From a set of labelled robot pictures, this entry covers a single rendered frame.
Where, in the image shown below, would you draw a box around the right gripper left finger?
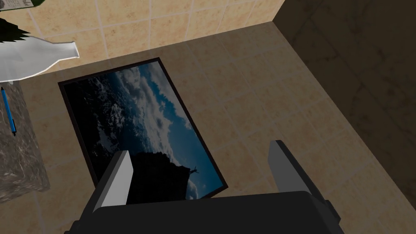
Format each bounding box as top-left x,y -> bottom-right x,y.
85,150 -> 134,213

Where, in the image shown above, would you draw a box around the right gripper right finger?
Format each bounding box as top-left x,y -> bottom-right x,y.
267,140 -> 333,208

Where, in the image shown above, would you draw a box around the framed sky and clouds picture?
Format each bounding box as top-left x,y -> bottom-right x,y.
58,57 -> 229,199

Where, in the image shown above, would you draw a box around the blue pen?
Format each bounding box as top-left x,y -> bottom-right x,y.
0,87 -> 17,137

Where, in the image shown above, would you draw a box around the white vase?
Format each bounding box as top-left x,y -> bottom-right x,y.
0,35 -> 80,82

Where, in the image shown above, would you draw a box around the black spiky plant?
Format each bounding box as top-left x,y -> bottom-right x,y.
0,17 -> 31,44

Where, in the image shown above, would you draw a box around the green bottle with label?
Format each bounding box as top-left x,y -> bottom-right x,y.
0,0 -> 46,12

